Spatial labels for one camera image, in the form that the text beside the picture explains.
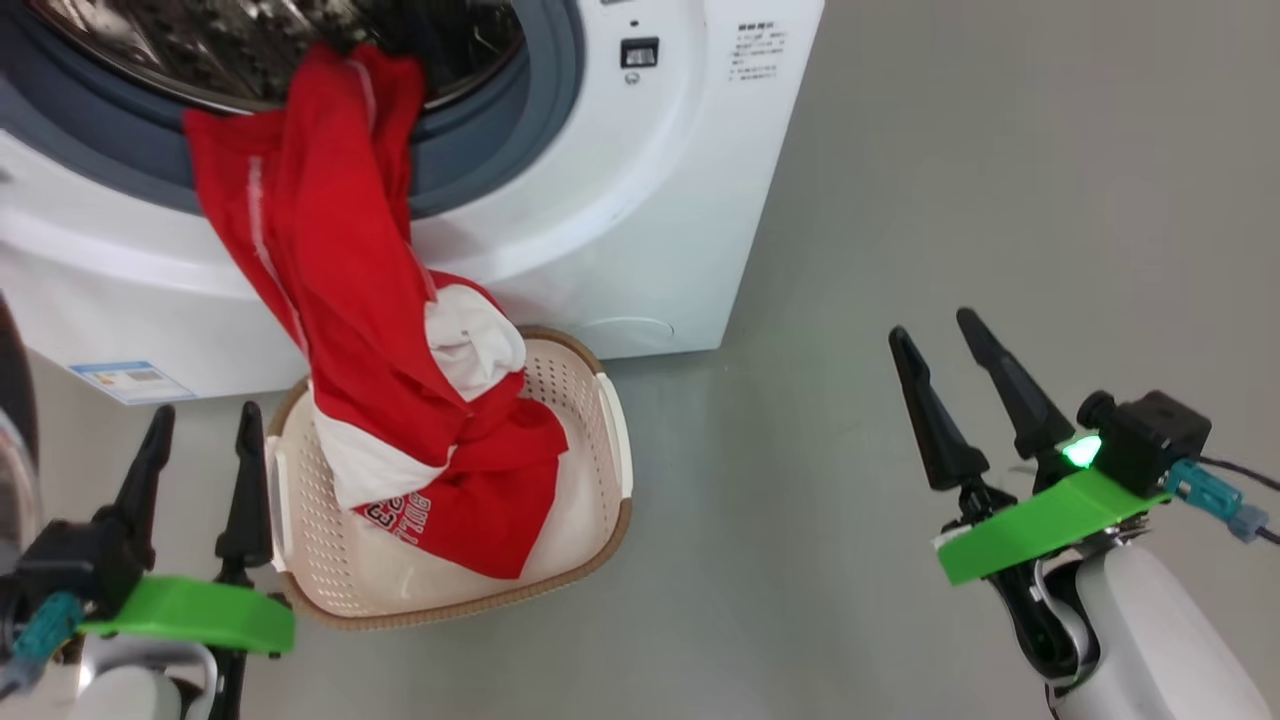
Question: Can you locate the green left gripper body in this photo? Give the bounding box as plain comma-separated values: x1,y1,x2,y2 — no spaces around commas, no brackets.
80,575,296,657

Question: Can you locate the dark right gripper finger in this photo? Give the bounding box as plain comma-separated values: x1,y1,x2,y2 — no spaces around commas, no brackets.
888,326,992,493
957,307,1077,463

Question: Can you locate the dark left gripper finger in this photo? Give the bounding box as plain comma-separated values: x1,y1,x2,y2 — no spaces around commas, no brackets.
95,405,177,586
215,402,274,586

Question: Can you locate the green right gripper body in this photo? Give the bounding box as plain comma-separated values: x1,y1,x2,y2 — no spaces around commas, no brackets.
937,465,1173,587

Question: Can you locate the black round glass washer door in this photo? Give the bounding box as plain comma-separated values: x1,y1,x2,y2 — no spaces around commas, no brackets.
0,290,43,566

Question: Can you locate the red and white garment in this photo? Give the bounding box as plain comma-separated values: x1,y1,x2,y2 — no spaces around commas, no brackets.
183,42,569,581

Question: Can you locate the cream laundry basket brown rim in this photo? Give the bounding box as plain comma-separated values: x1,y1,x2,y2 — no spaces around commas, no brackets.
265,325,634,631

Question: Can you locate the white front-load washing machine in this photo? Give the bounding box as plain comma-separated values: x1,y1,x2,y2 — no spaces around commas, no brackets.
0,0,826,406

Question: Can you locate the stainless steel washing machine drum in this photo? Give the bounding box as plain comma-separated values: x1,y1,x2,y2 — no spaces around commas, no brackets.
28,0,527,114

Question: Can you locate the blue energy label sticker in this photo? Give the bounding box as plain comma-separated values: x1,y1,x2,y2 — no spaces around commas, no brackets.
68,360,199,406

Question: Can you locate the small black text sticker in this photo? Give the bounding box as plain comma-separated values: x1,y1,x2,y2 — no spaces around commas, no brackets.
730,22,791,84

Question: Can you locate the left cable teal connector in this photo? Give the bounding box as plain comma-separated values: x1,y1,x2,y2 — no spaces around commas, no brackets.
0,590,87,699

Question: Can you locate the cable teal connector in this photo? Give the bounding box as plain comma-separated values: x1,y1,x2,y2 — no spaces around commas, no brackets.
0,590,87,699
1165,455,1280,547

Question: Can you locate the right cable teal connector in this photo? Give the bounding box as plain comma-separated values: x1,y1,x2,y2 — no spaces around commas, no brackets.
1165,455,1280,547

